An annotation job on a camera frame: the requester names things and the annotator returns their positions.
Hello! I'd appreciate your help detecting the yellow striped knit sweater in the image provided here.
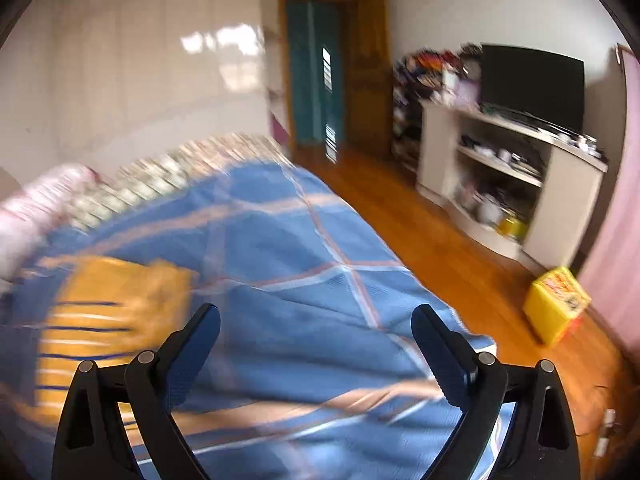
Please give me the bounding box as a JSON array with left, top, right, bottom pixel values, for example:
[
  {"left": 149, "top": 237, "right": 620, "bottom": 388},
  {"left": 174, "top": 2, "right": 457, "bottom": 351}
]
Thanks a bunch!
[{"left": 32, "top": 255, "right": 200, "bottom": 426}]

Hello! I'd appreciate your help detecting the brown wooden door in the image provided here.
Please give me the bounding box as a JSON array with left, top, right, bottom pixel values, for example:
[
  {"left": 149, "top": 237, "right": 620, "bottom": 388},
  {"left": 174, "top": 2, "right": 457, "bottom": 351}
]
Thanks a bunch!
[{"left": 345, "top": 0, "right": 393, "bottom": 159}]

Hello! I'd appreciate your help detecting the white tv cabinet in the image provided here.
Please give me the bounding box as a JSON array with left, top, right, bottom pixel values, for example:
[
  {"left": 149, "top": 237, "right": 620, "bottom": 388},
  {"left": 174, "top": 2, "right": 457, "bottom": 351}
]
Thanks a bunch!
[{"left": 416, "top": 101, "right": 608, "bottom": 272}]

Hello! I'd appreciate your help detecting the yellow cardboard box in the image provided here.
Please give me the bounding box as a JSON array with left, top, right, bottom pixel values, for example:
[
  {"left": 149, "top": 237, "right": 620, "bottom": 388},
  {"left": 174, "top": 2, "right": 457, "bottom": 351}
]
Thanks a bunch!
[{"left": 523, "top": 266, "right": 591, "bottom": 347}]

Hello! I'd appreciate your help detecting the cluttered shoe rack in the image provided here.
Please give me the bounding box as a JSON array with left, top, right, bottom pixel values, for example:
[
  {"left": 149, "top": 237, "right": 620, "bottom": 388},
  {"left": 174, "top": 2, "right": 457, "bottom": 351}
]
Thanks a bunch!
[{"left": 392, "top": 44, "right": 482, "bottom": 172}]

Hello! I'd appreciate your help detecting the teal door curtain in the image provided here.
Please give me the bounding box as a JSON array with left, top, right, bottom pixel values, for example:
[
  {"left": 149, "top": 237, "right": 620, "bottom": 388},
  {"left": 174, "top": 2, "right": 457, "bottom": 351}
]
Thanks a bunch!
[{"left": 285, "top": 0, "right": 346, "bottom": 153}]

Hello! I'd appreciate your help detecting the blue plaid bed blanket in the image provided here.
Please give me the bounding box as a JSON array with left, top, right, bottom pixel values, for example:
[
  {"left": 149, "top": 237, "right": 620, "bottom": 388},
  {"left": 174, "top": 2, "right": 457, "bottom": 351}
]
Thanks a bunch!
[{"left": 0, "top": 159, "right": 516, "bottom": 480}]

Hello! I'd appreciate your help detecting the patterned bed sheet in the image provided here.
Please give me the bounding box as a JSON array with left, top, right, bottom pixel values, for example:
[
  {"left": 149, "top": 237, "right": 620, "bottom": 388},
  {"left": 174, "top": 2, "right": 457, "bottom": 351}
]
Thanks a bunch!
[{"left": 66, "top": 132, "right": 291, "bottom": 232}]

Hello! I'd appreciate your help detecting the black television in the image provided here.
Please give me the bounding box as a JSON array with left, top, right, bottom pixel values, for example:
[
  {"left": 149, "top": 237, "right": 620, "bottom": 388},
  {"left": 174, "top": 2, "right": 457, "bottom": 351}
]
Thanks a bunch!
[{"left": 480, "top": 44, "right": 585, "bottom": 133}]

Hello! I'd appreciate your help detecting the pink floral quilt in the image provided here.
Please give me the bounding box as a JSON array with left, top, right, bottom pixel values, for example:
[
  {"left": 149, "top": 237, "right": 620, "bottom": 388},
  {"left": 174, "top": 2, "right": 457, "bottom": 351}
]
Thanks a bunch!
[{"left": 1, "top": 164, "right": 99, "bottom": 282}]

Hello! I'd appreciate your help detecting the pink curtain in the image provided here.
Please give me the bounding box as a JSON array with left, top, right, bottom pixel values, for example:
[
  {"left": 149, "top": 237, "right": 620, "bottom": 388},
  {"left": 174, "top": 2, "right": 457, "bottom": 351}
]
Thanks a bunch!
[{"left": 579, "top": 49, "right": 639, "bottom": 363}]

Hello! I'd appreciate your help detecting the white glossy wardrobe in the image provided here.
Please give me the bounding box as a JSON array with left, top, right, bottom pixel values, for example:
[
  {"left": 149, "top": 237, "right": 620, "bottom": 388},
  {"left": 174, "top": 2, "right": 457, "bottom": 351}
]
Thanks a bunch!
[{"left": 1, "top": 0, "right": 269, "bottom": 182}]

